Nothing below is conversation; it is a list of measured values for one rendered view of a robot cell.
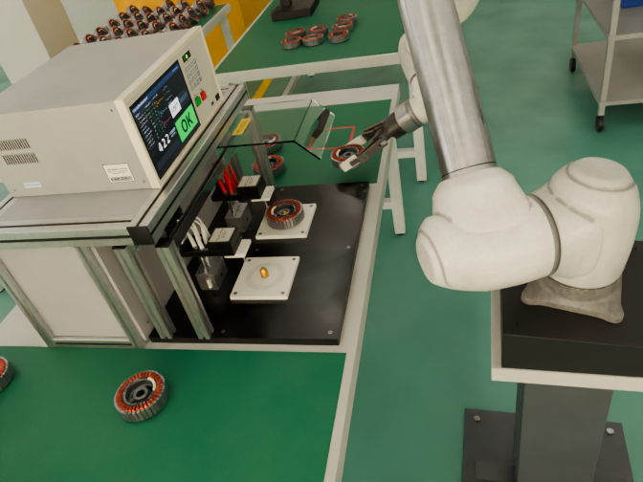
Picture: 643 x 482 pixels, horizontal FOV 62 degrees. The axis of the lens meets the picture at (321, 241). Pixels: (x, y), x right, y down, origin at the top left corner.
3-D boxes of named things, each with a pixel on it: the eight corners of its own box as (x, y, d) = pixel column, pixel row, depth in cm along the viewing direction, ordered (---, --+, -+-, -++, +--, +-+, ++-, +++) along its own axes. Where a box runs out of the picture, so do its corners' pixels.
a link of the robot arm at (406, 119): (426, 116, 164) (410, 126, 167) (409, 93, 161) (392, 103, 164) (425, 130, 157) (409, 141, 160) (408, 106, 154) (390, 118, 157)
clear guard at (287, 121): (335, 116, 154) (331, 97, 150) (320, 160, 135) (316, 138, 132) (229, 125, 162) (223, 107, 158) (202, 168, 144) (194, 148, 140)
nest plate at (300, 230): (316, 207, 162) (316, 203, 161) (306, 237, 151) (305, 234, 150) (269, 208, 166) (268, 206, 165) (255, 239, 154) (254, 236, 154)
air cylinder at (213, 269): (228, 270, 146) (222, 254, 142) (219, 290, 140) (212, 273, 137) (210, 271, 147) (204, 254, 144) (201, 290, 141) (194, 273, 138)
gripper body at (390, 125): (408, 138, 160) (383, 153, 165) (409, 124, 167) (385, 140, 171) (392, 119, 157) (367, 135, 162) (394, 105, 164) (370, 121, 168)
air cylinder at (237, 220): (252, 216, 164) (247, 202, 161) (245, 231, 158) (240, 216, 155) (236, 217, 165) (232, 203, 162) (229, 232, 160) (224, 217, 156)
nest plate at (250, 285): (299, 259, 144) (299, 255, 143) (287, 299, 132) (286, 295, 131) (247, 260, 147) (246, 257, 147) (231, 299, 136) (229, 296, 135)
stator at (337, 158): (368, 151, 177) (366, 141, 174) (364, 169, 168) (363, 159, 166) (335, 154, 179) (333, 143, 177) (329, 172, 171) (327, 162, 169)
